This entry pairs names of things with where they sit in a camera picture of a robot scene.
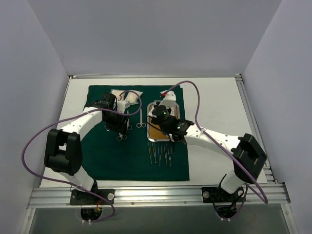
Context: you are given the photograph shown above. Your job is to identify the aluminium rail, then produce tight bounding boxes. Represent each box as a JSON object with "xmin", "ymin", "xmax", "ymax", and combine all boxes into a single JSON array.
[
  {"xmin": 27, "ymin": 183, "xmax": 291, "ymax": 208},
  {"xmin": 235, "ymin": 74, "xmax": 278, "ymax": 184}
]

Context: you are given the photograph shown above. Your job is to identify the green surgical cloth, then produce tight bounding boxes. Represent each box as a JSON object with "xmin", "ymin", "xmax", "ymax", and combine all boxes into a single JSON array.
[{"xmin": 81, "ymin": 85, "xmax": 190, "ymax": 181}]

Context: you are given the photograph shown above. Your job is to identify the tan silicone suture pad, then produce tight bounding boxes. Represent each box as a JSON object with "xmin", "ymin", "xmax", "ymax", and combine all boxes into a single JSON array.
[{"xmin": 148, "ymin": 105, "xmax": 180, "ymax": 142}]

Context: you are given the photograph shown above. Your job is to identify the silver instrument tray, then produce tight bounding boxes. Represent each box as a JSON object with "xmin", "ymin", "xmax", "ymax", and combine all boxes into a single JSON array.
[{"xmin": 147, "ymin": 103, "xmax": 180, "ymax": 142}]

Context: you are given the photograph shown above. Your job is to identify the aluminium front rail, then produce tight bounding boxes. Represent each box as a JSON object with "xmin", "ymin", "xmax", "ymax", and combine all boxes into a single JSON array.
[{"xmin": 27, "ymin": 183, "xmax": 291, "ymax": 208}]

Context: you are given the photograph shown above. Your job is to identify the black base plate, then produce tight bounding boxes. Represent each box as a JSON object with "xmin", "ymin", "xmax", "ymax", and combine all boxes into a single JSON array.
[
  {"xmin": 69, "ymin": 189, "xmax": 115, "ymax": 206},
  {"xmin": 201, "ymin": 186, "xmax": 245, "ymax": 203}
]

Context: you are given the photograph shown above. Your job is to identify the serrated silver tissue forceps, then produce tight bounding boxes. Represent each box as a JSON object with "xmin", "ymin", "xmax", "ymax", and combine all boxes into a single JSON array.
[{"xmin": 168, "ymin": 147, "xmax": 172, "ymax": 166}]

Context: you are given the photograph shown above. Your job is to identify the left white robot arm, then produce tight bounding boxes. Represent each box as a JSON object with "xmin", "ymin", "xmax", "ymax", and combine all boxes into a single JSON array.
[{"xmin": 44, "ymin": 92, "xmax": 130, "ymax": 204}]

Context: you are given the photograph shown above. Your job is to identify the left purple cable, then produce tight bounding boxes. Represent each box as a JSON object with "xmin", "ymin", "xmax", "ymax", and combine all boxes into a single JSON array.
[{"xmin": 21, "ymin": 90, "xmax": 143, "ymax": 222}]

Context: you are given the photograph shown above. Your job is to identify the curved pointed silver tweezers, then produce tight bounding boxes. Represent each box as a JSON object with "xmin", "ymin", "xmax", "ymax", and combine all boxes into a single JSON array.
[{"xmin": 152, "ymin": 142, "xmax": 157, "ymax": 164}]

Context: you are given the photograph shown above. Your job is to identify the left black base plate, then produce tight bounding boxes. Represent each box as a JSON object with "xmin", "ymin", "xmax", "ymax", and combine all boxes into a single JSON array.
[{"xmin": 69, "ymin": 189, "xmax": 115, "ymax": 206}]

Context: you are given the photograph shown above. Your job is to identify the small pointed silver scissors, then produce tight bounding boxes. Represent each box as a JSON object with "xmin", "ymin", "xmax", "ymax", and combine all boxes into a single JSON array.
[{"xmin": 117, "ymin": 133, "xmax": 127, "ymax": 141}]

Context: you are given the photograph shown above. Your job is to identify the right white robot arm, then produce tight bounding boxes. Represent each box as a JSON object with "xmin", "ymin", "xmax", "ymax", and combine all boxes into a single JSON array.
[{"xmin": 148, "ymin": 105, "xmax": 267, "ymax": 201}]

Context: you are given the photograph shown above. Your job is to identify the aluminium right side rail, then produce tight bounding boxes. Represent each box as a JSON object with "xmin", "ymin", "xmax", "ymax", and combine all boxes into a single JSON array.
[{"xmin": 235, "ymin": 74, "xmax": 278, "ymax": 184}]

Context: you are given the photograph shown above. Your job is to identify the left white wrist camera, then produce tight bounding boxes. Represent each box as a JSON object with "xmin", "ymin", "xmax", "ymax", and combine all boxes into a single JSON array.
[{"xmin": 117, "ymin": 100, "xmax": 130, "ymax": 114}]

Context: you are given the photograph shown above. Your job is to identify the white gauze pad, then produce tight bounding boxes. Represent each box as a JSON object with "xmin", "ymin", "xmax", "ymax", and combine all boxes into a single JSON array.
[
  {"xmin": 125, "ymin": 90, "xmax": 143, "ymax": 105},
  {"xmin": 110, "ymin": 89, "xmax": 127, "ymax": 100}
]

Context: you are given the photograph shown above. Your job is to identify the purple cable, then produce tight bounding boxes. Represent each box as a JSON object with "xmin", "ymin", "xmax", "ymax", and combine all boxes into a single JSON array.
[
  {"xmin": 160, "ymin": 80, "xmax": 269, "ymax": 219},
  {"xmin": 21, "ymin": 90, "xmax": 143, "ymax": 222}
]

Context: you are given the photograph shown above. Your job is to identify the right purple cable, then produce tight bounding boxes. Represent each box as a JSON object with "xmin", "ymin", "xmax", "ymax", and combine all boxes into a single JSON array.
[{"xmin": 160, "ymin": 80, "xmax": 269, "ymax": 219}]

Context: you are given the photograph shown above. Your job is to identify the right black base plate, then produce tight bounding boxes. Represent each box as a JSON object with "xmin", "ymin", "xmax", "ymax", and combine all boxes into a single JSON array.
[{"xmin": 201, "ymin": 186, "xmax": 245, "ymax": 203}]

